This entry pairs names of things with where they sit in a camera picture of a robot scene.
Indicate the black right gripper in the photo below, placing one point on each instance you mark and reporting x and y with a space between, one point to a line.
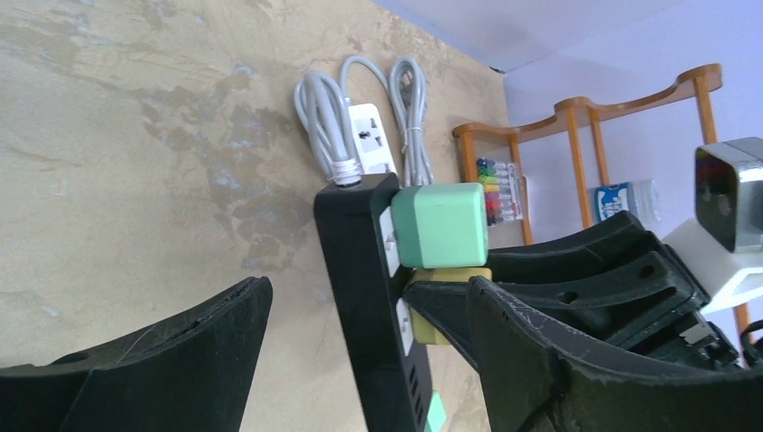
615 281

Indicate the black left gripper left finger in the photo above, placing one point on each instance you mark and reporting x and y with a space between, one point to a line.
190 372

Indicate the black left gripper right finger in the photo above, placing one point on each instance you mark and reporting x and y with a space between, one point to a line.
539 374

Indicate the yellow plug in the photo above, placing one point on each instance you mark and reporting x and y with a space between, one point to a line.
439 309

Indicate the green plug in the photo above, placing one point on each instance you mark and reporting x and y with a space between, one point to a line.
441 225

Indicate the green plug adapter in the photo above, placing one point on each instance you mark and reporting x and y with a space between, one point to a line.
436 415

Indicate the black strip with green USB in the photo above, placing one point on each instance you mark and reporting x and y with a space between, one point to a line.
392 377

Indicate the white power strip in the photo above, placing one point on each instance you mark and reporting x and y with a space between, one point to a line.
370 139

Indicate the colourful box on rack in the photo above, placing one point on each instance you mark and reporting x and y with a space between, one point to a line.
502 190

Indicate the blue white tape roll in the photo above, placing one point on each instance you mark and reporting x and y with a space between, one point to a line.
640 198

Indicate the orange wooden rack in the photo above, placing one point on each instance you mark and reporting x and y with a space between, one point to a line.
574 113

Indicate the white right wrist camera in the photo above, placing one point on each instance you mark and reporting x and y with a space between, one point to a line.
722 244

